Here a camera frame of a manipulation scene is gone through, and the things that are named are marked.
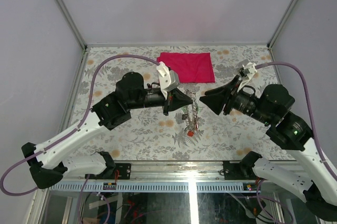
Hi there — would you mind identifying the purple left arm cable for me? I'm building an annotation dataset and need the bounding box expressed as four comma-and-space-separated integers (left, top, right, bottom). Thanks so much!
0, 54, 161, 196

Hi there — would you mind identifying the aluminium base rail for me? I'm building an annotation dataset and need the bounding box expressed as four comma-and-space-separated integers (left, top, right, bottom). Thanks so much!
38, 159, 324, 182

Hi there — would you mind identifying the white slotted cable duct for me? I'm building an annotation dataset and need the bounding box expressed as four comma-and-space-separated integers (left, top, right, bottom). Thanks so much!
50, 181, 256, 193

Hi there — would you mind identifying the red folded cloth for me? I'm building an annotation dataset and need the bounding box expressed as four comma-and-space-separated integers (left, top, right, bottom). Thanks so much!
156, 52, 215, 83

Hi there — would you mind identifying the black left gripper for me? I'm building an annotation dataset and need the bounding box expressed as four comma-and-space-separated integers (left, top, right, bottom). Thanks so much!
128, 87, 194, 115

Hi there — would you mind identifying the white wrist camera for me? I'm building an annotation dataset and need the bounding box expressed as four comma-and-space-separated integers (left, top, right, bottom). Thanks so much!
236, 60, 257, 91
156, 62, 180, 100

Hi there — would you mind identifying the red tag key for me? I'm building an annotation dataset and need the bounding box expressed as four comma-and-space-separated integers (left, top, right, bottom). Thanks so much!
187, 131, 194, 137

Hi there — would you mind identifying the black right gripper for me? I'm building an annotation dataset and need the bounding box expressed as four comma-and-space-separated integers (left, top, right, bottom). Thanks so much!
198, 74, 272, 124

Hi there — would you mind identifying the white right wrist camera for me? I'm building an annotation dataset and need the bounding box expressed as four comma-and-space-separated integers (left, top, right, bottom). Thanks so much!
236, 60, 257, 91

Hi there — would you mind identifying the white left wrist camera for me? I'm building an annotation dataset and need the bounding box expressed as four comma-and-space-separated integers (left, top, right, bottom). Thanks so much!
156, 62, 180, 100

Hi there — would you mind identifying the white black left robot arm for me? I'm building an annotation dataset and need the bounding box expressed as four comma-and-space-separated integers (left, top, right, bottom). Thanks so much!
22, 72, 192, 189

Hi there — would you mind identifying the grey disc with key rings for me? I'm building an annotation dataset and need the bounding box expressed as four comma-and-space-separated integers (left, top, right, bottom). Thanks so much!
182, 90, 199, 136

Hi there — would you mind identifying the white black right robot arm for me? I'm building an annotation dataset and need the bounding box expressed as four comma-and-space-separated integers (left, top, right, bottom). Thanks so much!
200, 76, 336, 222

